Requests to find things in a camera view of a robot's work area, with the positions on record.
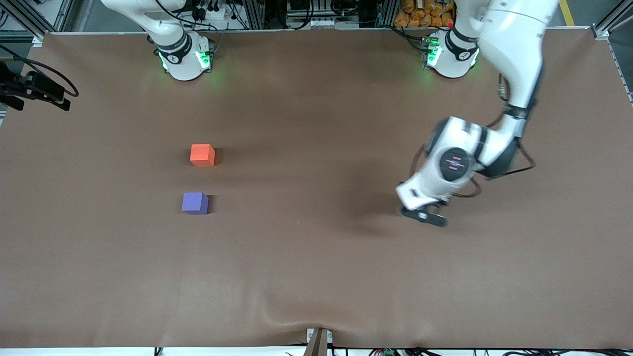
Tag pile of orange fruits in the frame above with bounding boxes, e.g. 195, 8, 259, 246
394, 0, 456, 29

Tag orange foam block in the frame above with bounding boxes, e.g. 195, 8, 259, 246
190, 144, 216, 168

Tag metal table clamp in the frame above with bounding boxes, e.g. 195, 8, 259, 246
304, 327, 333, 356

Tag purple foam block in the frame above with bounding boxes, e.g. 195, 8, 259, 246
181, 192, 210, 215

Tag brown table cloth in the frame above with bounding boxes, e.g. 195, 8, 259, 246
0, 29, 633, 350

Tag aluminium frame post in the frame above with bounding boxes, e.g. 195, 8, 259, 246
591, 0, 633, 41
378, 0, 399, 28
245, 0, 268, 30
0, 0, 47, 47

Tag white power strip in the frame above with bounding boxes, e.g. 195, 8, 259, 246
194, 0, 226, 21

